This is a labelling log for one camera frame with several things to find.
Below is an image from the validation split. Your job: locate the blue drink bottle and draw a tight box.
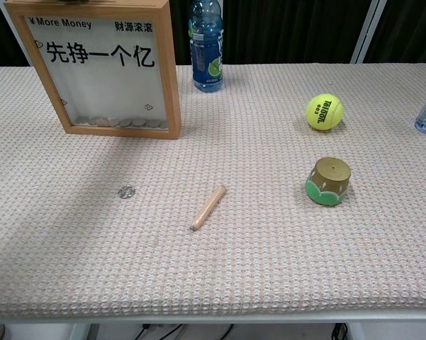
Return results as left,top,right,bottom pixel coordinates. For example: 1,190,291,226
188,0,225,94

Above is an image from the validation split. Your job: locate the dark curtain panel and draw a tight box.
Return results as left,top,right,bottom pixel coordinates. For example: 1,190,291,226
364,0,426,64
219,0,373,65

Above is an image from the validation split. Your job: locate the short wooden pencil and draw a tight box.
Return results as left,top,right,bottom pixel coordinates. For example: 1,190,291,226
190,185,227,232

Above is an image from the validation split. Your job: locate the yellow tennis ball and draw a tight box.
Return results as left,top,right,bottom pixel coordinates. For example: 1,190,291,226
305,93,345,131

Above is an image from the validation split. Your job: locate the pink woven tablecloth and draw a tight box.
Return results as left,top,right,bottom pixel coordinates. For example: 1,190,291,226
0,62,426,319

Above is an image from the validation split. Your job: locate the gold green upturned cup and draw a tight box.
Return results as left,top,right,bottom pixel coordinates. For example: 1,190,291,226
304,157,352,208

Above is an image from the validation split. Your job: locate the white screen frame pole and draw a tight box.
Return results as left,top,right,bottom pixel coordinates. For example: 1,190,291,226
350,0,389,64
0,0,35,68

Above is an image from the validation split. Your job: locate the wooden frame money box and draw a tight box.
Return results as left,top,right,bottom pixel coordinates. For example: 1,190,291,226
3,0,183,141

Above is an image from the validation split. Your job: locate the black cable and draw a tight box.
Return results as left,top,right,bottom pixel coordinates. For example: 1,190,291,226
133,324,185,340
331,322,349,340
198,324,235,340

